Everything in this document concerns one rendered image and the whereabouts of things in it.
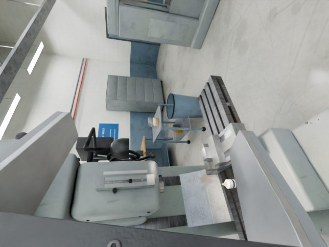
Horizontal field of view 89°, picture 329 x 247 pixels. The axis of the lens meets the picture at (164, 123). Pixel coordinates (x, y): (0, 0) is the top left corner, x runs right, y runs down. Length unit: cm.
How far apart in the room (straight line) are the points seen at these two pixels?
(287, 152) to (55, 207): 88
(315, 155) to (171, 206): 79
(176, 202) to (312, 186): 71
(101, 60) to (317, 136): 804
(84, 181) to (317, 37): 187
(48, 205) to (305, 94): 183
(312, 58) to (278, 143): 112
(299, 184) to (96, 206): 74
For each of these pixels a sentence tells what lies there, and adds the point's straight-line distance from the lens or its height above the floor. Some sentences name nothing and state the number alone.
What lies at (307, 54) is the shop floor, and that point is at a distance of 190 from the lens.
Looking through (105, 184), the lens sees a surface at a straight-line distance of 66.
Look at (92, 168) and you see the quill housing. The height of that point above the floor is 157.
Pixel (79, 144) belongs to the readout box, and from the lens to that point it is 111.
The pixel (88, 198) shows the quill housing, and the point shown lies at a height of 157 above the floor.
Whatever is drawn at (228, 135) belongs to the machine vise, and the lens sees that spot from 85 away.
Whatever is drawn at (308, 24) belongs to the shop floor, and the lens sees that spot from 199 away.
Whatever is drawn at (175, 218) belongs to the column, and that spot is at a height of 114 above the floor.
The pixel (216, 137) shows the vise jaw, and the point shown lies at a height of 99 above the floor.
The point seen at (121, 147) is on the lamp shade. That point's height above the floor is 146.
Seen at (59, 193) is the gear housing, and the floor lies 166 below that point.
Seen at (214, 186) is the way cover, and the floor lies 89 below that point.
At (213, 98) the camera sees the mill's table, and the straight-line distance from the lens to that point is 114.
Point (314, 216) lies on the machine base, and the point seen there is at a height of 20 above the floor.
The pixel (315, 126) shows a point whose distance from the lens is 92.
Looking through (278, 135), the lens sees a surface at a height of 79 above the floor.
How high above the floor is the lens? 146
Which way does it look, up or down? 14 degrees down
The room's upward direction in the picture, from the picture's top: 89 degrees counter-clockwise
